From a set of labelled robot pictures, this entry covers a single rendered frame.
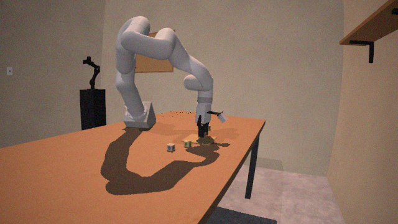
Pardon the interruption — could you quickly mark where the orange flat mat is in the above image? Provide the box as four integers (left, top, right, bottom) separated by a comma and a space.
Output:
181, 134, 217, 146

